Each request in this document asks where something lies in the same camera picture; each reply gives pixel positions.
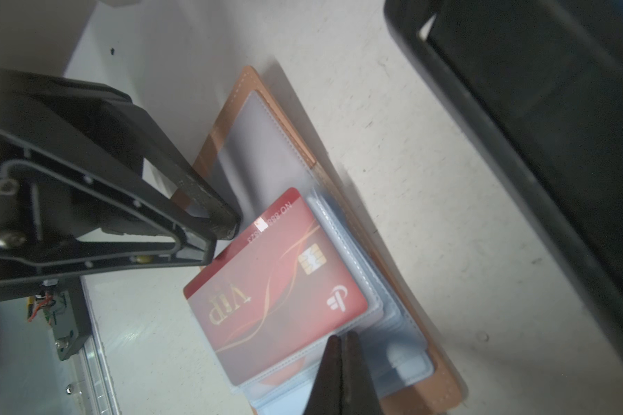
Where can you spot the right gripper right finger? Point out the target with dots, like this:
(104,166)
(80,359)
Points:
(358,394)

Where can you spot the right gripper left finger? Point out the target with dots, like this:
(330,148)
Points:
(326,395)

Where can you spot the red VIP credit card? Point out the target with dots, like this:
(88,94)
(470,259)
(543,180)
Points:
(280,287)

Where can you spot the tan leather card holder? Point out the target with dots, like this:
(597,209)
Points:
(253,154)

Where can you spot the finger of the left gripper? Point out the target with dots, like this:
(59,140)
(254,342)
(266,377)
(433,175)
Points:
(68,208)
(98,131)

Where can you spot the black plastic bin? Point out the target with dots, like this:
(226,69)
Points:
(537,86)

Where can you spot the aluminium mounting rail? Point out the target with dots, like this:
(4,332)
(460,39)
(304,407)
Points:
(94,389)

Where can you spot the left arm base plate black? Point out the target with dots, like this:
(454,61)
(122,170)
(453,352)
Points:
(63,309)

